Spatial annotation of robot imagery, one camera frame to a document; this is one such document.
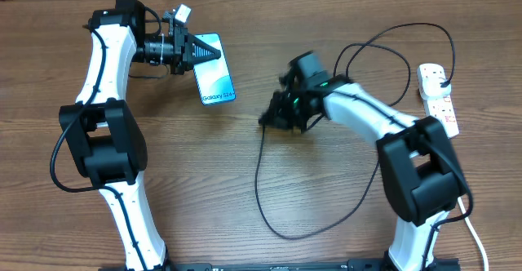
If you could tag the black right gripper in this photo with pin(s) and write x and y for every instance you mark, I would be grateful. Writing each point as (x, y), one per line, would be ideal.
(275, 116)

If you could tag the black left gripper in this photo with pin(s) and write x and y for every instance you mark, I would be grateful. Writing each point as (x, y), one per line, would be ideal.
(184, 44)

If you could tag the smartphone with light screen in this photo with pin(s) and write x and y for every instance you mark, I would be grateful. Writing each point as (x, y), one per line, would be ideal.
(213, 78)

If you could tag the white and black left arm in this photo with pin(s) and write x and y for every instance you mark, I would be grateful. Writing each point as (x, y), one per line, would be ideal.
(103, 137)

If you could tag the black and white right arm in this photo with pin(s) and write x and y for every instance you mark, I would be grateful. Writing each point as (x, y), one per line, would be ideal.
(422, 178)

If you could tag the white charger adapter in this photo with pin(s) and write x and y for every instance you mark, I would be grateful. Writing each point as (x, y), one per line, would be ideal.
(431, 81)

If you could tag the white power strip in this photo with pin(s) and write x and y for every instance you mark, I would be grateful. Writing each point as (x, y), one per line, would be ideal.
(442, 109)

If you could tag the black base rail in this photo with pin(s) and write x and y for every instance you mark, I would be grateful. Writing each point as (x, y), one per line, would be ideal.
(285, 266)

